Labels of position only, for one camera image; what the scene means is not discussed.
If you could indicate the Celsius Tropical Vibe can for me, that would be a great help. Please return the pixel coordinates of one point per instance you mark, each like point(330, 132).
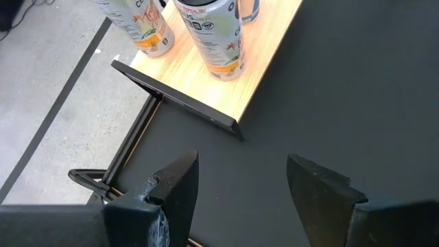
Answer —
point(219, 41)

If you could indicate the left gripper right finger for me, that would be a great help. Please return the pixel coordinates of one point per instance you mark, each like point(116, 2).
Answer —
point(326, 206)

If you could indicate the blue Red Bull can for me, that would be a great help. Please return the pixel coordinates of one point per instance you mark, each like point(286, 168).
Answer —
point(249, 12)

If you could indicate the silver white beverage can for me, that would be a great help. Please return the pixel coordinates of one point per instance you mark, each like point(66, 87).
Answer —
point(137, 27)

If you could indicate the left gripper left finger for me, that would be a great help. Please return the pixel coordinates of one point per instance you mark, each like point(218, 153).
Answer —
point(171, 206)

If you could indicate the black aluminium table frame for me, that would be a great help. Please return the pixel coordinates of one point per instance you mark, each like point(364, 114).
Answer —
point(133, 137)

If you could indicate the dark floor box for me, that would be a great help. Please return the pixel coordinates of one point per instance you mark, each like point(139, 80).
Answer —
point(8, 12)

